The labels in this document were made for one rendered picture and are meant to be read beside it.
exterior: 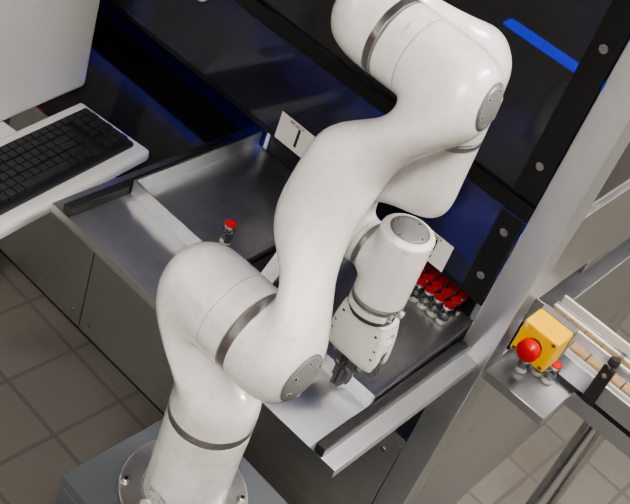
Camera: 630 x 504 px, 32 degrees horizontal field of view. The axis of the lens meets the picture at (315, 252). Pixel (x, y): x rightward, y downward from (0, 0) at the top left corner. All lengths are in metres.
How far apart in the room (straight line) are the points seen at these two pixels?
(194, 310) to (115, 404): 1.52
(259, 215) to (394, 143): 0.89
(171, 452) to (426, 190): 0.49
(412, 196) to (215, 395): 0.37
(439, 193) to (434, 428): 0.74
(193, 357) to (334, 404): 0.44
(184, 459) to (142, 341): 1.20
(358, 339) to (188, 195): 0.53
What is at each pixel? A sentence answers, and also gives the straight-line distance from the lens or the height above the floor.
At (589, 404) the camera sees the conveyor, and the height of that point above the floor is 0.89.
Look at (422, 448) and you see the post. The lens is 2.14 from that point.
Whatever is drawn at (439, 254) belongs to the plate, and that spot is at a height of 1.02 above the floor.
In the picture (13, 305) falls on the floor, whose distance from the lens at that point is 3.00.
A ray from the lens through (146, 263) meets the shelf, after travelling 1.89.
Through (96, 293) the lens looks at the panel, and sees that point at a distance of 2.72.
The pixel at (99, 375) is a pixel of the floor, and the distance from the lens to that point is 2.87.
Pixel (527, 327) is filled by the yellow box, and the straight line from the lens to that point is 1.86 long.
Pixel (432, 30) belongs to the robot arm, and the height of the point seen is 1.63.
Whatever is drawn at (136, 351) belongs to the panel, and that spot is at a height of 0.19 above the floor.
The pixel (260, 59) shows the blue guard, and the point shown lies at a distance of 2.05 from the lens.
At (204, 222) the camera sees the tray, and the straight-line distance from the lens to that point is 2.00.
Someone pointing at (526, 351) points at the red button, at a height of 1.00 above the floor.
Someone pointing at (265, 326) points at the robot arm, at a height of 1.28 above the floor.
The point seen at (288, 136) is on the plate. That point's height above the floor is 1.01.
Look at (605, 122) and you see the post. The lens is 1.67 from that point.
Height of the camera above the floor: 2.16
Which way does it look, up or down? 39 degrees down
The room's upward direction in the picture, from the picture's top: 22 degrees clockwise
